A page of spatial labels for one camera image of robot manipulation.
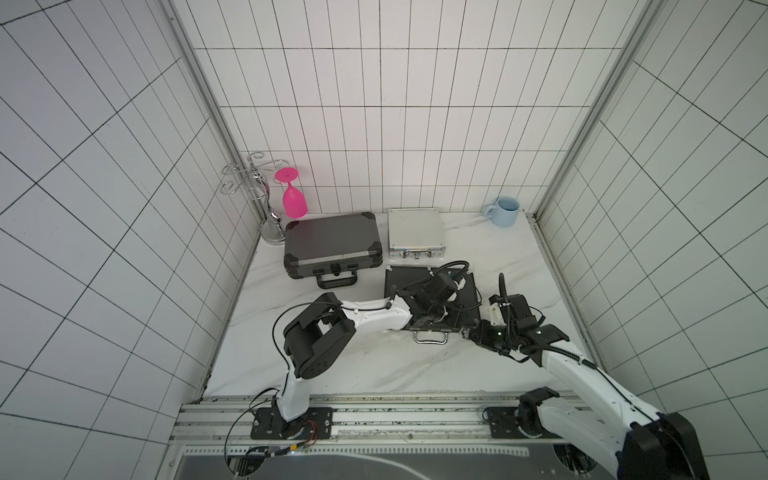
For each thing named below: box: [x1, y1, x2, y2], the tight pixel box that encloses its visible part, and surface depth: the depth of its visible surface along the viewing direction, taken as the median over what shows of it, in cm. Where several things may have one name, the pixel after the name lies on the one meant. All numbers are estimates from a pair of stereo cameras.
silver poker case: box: [388, 208, 446, 260], surface depth 109 cm
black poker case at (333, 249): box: [284, 212, 383, 289], surface depth 101 cm
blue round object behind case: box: [484, 196, 521, 227], surface depth 117 cm
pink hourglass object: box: [275, 166, 309, 219], surface depth 102 cm
